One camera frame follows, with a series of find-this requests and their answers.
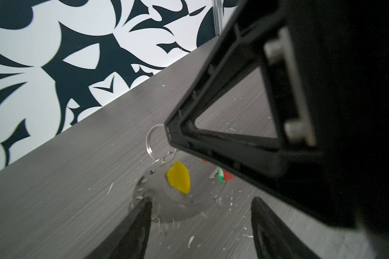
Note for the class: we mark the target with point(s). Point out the red key tag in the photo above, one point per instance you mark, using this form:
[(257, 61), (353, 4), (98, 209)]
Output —
[(228, 176)]

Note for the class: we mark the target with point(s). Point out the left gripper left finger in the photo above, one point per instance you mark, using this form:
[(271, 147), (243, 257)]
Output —
[(129, 239)]

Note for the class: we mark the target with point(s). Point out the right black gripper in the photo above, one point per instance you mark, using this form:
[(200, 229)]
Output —
[(341, 50)]

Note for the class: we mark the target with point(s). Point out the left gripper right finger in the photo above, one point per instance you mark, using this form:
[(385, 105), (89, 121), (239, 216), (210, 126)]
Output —
[(273, 239)]

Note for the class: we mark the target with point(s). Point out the yellow key tag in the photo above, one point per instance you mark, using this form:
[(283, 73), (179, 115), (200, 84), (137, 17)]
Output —
[(178, 177)]

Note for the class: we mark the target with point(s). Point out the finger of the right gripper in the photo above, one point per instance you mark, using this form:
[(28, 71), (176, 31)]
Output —
[(246, 110)]

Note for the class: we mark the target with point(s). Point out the green key tag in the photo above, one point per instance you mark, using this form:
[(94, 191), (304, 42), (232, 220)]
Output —
[(221, 175)]

